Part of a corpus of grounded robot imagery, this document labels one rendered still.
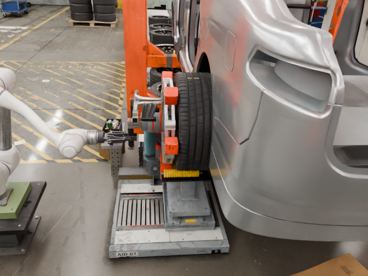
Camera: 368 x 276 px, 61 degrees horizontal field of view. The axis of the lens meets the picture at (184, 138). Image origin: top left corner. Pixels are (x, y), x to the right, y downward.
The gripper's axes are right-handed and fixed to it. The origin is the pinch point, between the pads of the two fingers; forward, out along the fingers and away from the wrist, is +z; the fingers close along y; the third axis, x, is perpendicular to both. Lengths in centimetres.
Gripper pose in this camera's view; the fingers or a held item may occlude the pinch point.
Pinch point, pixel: (131, 137)
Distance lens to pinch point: 195.8
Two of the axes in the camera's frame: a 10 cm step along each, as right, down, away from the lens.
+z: 9.9, -0.1, 1.1
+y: 1.0, 4.9, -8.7
